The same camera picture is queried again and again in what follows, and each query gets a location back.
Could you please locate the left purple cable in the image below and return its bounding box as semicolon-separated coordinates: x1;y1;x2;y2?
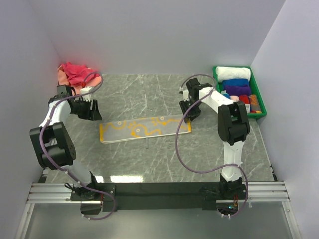
39;71;117;221

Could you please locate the purple cable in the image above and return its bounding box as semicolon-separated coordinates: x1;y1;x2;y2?
175;74;249;219
39;71;117;221

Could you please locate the orange patterned rolled towel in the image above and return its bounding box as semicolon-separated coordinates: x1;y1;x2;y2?
249;95;262;114

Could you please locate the red rolled towel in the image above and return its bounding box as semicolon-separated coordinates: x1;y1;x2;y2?
239;95;250;113

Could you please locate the pink crumpled towel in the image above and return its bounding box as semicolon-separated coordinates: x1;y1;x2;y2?
60;61;100;87

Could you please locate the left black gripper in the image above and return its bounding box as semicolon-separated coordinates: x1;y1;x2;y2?
70;97;102;120

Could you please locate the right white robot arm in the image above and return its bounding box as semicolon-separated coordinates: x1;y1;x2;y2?
175;76;250;199

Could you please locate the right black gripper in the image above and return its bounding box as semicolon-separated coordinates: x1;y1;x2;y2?
179;98;202;123

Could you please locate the aluminium rail frame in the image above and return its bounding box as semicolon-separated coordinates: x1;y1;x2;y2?
24;181;302;239

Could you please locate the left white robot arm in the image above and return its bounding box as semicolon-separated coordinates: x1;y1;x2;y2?
29;85;102;200

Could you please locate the purple rolled towel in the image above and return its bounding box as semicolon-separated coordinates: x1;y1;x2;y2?
224;85;252;96

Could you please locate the pink white rolled towel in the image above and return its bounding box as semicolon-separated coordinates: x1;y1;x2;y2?
230;96;240;102

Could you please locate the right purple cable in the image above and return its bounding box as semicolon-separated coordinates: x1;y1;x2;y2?
175;74;249;219

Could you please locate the green plastic bin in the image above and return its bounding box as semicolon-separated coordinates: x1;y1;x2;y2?
213;66;267;119

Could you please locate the yellow grey patterned towel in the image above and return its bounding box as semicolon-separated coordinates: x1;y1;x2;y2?
99;115;192;144

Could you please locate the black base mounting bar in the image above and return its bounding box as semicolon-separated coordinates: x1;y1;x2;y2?
70;181;247;215

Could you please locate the light blue rolled towel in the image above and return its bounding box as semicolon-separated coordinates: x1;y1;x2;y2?
222;92;230;99

